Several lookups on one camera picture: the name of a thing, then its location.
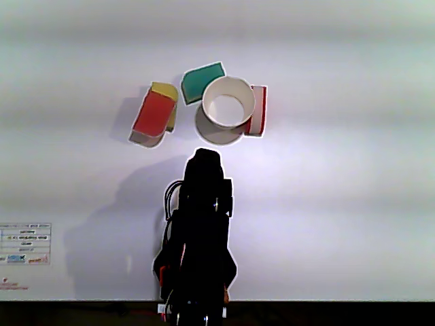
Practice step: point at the red sponge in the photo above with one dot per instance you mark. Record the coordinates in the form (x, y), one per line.
(154, 113)

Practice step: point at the white paper cup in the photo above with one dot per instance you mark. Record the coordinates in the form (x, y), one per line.
(217, 134)

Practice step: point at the pink sponge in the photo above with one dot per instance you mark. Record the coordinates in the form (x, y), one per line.
(259, 108)

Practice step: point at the green sponge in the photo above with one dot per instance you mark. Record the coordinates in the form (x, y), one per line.
(198, 81)

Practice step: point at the yellow sponge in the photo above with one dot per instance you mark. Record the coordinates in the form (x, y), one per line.
(164, 89)

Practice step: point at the printed label sheet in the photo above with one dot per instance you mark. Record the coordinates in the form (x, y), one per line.
(25, 242)

